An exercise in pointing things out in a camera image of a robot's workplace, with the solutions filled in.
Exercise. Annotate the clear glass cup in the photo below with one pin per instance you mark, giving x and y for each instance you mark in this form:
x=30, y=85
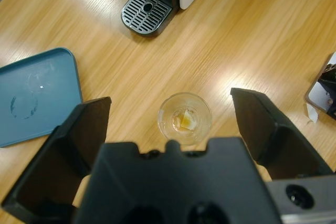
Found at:
x=185, y=119

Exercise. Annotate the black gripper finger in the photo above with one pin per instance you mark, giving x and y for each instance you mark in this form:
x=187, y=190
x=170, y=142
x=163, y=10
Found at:
x=60, y=142
x=275, y=129

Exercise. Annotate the teal square tray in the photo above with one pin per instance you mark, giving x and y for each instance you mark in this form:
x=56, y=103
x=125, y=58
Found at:
x=39, y=95

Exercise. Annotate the dark camera post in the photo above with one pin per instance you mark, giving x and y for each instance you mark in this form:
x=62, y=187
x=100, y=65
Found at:
x=331, y=77

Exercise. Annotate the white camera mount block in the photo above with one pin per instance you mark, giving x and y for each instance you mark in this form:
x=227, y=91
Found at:
x=316, y=94

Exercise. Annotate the white paper tag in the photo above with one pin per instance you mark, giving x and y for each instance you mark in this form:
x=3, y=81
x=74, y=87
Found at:
x=312, y=113

